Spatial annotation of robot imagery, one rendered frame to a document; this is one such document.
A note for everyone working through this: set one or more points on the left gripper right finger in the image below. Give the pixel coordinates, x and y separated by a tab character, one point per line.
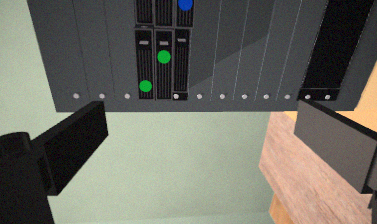
347	146

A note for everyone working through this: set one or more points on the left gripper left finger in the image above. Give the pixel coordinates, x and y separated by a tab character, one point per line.
31	170

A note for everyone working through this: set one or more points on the dark grey rack frame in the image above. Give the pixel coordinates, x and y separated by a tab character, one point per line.
245	55

